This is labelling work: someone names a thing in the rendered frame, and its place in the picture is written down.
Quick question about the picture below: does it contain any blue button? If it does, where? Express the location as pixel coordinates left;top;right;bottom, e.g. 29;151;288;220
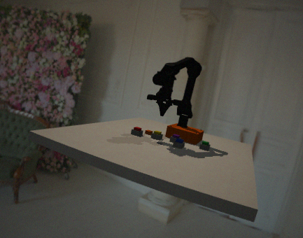
173;139;185;149

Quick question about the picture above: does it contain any purple button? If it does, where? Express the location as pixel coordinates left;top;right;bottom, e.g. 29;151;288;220
170;134;181;142

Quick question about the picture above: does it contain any yellow button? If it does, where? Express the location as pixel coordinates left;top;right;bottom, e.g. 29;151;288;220
151;131;163;140

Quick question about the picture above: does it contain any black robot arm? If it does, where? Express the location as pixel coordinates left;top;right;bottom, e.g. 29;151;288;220
153;57;202;128

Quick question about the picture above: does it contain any red button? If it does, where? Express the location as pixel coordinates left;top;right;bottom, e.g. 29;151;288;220
131;127;143;136

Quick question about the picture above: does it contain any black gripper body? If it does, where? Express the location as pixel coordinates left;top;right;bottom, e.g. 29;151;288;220
147;86;183;106

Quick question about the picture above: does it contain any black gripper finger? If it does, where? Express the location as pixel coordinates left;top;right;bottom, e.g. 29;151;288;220
156;102;164;116
162;104;172;116

